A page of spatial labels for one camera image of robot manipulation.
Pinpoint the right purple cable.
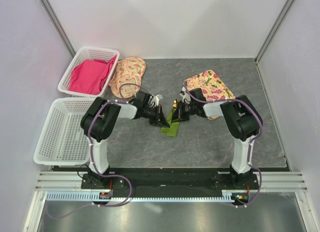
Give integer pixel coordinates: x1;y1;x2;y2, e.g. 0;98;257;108
182;81;264;209

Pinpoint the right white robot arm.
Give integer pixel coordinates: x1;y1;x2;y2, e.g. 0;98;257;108
171;88;263;189

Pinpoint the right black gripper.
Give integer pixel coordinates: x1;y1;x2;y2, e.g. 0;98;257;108
169;100;197;122

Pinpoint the floral fabric pouch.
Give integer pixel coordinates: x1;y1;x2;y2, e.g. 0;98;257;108
108;57;146;99

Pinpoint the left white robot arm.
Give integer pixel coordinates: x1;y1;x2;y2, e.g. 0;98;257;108
80;91;170;188

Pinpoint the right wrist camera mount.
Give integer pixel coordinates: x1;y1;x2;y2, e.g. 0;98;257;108
179;90;191;104

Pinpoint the green paper napkin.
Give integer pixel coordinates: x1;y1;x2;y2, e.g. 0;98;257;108
160;109;180;137

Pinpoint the white basket with pink cloth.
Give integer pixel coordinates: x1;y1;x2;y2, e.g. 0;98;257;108
58;47;120;97

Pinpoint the pink cloth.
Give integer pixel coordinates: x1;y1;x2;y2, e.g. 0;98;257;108
68;56;117;95

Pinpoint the white slotted cable duct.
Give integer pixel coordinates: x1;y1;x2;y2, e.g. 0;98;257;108
46;191;249;202

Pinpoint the purple cable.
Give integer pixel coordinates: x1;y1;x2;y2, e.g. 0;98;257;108
182;81;264;209
44;83;151;219

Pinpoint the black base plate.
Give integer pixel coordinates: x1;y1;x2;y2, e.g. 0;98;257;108
81;168;259;199

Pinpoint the empty white plastic basket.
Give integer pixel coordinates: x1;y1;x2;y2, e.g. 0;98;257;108
33;97;95;167

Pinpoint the iridescent gold spoon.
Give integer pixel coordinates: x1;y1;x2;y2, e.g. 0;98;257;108
172;99;179;110

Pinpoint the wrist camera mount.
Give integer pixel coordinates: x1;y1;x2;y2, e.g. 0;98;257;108
179;90;191;104
151;94;163;106

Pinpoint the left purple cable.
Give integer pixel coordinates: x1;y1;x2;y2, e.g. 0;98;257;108
44;83;151;219

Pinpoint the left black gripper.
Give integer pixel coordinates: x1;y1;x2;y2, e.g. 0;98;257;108
142;104;169;128

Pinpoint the floral rectangular tray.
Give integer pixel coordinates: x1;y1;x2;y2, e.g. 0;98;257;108
182;70;236;120

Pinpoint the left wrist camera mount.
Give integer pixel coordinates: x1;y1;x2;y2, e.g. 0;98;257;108
151;94;163;106

